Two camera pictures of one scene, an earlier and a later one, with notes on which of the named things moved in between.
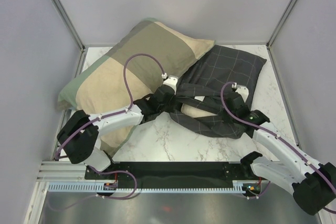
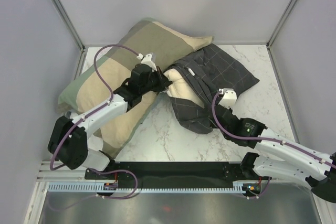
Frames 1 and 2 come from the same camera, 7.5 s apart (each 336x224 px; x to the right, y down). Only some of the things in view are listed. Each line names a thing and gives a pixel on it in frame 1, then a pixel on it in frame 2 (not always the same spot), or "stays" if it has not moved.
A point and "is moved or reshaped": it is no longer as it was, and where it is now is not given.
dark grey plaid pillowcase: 202,82 is moved or reshaped
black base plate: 171,173 stays
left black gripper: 171,107 → 163,81
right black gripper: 228,120 → 230,110
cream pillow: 194,112 → 179,88
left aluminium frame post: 61,9 stays
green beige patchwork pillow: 132,68 stays
